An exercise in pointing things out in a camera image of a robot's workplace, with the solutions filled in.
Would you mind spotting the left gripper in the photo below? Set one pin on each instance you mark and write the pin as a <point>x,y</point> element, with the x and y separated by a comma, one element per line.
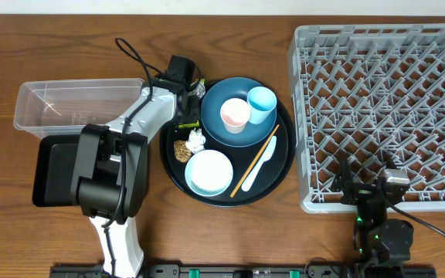
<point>188,106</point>

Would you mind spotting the grey dishwasher rack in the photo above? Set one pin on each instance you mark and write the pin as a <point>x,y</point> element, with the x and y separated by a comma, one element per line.
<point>370,93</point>

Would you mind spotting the dark blue plate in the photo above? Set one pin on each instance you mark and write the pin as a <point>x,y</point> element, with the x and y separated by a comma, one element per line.
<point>236,87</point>

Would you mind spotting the round black tray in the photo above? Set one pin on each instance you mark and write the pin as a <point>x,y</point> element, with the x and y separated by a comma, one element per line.
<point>269,177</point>

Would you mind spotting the brown cookie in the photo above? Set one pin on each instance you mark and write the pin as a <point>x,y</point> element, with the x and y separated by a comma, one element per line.
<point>181,152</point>

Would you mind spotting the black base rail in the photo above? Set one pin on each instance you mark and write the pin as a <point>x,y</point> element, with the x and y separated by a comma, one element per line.
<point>310,271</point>

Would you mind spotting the white plastic knife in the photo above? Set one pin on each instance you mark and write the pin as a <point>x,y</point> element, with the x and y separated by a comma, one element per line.
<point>266,156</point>

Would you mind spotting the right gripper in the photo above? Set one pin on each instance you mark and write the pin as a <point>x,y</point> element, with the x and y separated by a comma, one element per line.
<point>344,181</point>

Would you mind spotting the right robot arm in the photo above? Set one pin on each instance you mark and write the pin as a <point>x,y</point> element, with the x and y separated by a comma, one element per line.
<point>384,243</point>

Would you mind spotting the clear plastic bin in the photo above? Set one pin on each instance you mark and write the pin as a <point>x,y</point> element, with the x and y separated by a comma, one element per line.
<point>56,107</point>

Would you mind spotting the white tissue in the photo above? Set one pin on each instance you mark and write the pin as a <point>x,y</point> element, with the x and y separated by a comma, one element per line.
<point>196,141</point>

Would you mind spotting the light blue cup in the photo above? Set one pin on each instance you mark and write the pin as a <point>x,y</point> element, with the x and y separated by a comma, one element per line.
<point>261,101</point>

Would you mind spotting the light blue bowl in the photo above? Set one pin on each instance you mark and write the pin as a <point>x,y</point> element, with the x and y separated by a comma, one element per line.
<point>209,173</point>

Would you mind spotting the wooden chopstick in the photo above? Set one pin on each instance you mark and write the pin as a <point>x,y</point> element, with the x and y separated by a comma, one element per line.
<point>254,161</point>

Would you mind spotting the yellow foil snack wrapper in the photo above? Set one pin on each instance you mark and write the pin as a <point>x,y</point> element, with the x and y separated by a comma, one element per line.
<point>197,89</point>

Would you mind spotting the black rectangular tray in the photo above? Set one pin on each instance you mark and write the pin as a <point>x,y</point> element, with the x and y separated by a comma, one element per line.
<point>62,164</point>

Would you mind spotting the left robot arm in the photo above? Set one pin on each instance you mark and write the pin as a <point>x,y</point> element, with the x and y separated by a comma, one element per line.
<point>110,175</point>

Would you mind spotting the pink cup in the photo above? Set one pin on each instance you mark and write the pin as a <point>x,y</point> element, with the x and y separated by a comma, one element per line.
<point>235,114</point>

